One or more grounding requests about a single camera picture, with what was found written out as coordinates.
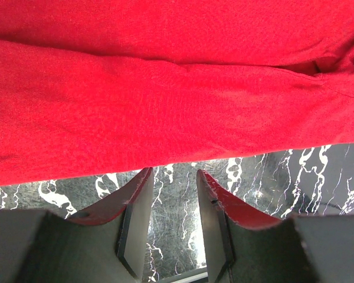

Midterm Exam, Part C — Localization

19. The red t shirt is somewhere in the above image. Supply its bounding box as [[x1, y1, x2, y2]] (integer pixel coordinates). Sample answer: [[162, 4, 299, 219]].
[[0, 1, 354, 186]]

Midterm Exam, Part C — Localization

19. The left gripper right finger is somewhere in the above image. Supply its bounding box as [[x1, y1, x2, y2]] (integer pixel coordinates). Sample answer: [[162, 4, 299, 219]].
[[196, 170, 354, 282]]

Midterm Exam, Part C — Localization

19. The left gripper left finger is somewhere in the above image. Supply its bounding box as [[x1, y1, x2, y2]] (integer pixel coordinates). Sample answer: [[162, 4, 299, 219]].
[[0, 167, 153, 282]]

